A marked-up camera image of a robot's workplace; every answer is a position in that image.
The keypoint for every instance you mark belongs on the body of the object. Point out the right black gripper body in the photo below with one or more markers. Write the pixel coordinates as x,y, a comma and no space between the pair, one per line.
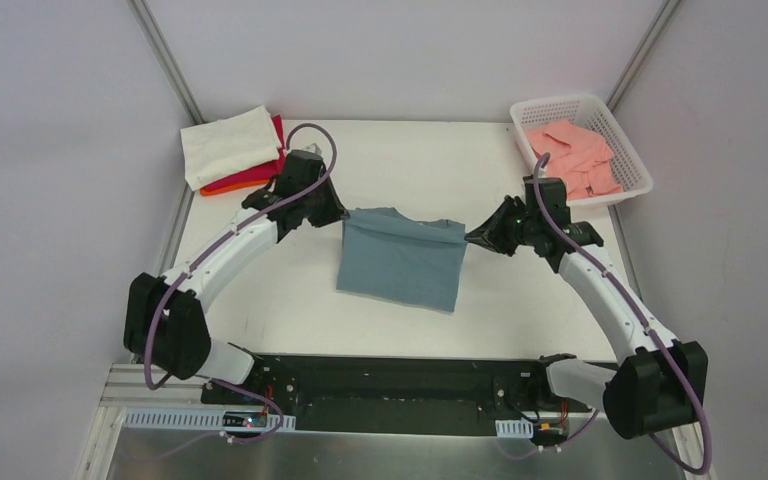
502,226

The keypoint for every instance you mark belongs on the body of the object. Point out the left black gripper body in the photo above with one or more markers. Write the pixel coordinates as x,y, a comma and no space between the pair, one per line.
321,206

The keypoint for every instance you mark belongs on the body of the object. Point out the blue-grey t-shirt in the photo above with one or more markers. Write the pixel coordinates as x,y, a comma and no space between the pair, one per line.
391,257

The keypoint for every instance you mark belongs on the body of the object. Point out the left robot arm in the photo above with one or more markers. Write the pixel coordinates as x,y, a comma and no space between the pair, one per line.
166,315

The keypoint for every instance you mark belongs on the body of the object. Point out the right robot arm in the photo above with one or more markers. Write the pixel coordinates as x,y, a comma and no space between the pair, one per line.
660,381

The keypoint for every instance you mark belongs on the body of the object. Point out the red folded t-shirt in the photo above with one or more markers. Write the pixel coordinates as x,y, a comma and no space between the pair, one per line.
251,175

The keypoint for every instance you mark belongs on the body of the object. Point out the orange folded t-shirt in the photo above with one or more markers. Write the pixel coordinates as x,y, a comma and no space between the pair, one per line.
232,189

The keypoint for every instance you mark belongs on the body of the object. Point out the white folded t-shirt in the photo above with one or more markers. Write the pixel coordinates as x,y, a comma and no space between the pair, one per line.
216,150

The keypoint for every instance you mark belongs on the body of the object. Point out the pink t-shirt in basket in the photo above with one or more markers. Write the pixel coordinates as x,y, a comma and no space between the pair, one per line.
578,156

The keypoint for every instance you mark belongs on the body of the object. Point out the white plastic basket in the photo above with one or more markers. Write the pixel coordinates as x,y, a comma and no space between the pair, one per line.
590,112

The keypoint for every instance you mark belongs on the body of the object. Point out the right white cable duct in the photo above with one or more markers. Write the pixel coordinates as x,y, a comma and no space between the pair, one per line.
514,429

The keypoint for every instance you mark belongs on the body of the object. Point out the white cable duct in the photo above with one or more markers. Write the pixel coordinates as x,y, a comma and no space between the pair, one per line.
514,429
234,421

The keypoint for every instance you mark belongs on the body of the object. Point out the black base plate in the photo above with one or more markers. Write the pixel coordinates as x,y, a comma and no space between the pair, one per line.
455,397

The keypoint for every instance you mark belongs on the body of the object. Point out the aluminium frame rail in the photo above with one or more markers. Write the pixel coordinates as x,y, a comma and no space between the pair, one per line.
125,387

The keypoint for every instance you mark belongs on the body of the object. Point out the left white cable duct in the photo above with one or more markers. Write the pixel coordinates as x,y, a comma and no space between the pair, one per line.
234,421

